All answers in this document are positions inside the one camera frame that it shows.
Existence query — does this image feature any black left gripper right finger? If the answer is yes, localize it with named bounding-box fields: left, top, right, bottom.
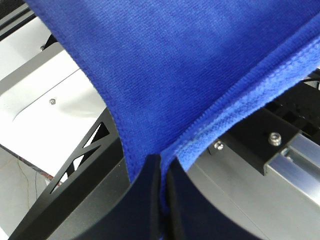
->
left=166, top=159, right=253, bottom=240

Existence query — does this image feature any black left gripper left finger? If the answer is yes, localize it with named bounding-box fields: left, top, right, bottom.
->
left=56, top=154, right=161, bottom=240

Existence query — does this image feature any silver aluminium rail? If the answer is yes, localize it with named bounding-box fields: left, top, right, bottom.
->
left=263, top=133, right=320, bottom=205

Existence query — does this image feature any blue microfiber towel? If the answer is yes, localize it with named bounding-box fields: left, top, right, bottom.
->
left=24, top=0, right=320, bottom=216

